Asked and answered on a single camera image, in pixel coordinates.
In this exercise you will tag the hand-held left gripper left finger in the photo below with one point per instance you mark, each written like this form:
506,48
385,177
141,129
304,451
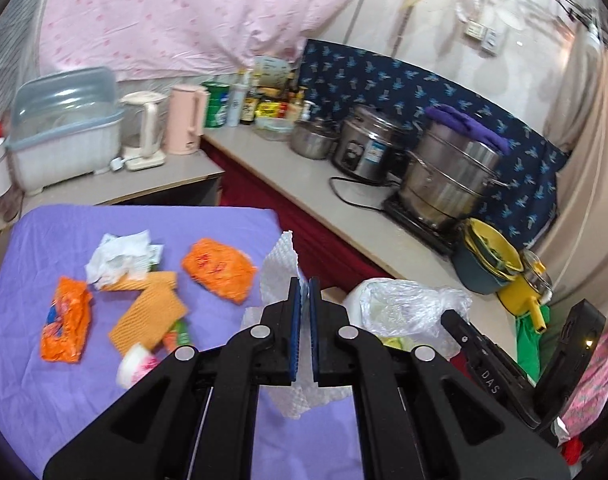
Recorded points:
295,330

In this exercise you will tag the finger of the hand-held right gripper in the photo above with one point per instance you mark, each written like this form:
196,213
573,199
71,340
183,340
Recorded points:
486,375

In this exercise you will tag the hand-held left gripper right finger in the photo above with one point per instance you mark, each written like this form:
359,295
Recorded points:
314,330

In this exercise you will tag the white paper towel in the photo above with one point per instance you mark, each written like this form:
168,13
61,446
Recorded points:
279,270

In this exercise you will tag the white trash bin with liner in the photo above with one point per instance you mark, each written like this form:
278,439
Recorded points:
409,305

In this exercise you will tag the orange plastic bag red print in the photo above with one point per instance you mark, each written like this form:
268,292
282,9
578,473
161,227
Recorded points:
214,270

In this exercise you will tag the orange foam pad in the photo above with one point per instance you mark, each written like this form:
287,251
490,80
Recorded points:
149,315
134,282

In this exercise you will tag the pink and white paper cup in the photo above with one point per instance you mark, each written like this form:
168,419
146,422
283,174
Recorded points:
134,367

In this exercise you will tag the white plastic wrapper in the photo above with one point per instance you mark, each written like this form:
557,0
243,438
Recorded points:
114,260

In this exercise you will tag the orange snack packet blue print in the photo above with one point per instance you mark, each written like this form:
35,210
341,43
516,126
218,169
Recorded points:
64,325

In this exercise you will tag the person's right forearm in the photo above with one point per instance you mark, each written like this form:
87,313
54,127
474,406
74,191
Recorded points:
594,385

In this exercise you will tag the green plastic bag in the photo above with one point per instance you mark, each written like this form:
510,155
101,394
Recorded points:
526,345

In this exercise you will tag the yellow pot with lid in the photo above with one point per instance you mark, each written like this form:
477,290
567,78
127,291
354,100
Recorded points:
519,295

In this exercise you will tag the large yellow and blue basin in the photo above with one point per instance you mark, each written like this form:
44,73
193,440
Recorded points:
476,277

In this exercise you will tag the dark red cloth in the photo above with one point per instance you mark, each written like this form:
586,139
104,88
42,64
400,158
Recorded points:
294,220

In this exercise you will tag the small yellow and blue basin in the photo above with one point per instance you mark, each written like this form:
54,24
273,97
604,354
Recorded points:
489,240

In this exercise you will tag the black induction cooker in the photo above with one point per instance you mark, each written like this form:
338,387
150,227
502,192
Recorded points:
409,220

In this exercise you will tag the beige curtain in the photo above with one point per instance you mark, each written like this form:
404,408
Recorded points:
594,185

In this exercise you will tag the small steel pot with lid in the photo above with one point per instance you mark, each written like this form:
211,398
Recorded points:
311,140

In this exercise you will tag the steel rice cooker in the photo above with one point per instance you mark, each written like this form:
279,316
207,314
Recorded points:
369,145

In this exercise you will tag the large steel steamer pot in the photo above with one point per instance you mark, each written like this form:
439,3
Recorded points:
449,180

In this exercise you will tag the glass food container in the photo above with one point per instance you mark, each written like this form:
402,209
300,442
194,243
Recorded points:
274,130

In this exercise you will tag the yellow packet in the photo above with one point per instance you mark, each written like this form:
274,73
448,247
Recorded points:
271,109

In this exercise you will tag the dark sauce bottle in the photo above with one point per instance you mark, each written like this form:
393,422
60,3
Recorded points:
248,110

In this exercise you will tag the white bottle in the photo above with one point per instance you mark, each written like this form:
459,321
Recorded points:
234,105

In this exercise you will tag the green can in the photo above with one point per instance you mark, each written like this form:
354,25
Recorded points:
216,107

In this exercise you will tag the pink electric kettle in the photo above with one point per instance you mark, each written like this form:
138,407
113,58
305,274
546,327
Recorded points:
181,120

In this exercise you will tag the white power plug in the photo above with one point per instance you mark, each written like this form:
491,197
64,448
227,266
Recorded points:
117,164

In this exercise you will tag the purple cloth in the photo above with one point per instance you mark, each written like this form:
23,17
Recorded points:
464,125

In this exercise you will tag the navy patterned cloth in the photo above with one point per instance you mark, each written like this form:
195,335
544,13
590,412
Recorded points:
384,80

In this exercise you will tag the purple tablecloth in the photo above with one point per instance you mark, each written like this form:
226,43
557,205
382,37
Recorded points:
34,240

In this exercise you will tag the dish drainer box with lid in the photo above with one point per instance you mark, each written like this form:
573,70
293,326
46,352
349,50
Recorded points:
64,150

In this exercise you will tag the pink dotted curtain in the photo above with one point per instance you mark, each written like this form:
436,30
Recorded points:
184,10

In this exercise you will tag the grey mesh curtain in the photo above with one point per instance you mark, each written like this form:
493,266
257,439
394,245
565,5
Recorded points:
14,70

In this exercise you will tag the wall socket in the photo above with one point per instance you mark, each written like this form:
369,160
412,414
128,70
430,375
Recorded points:
476,29
493,42

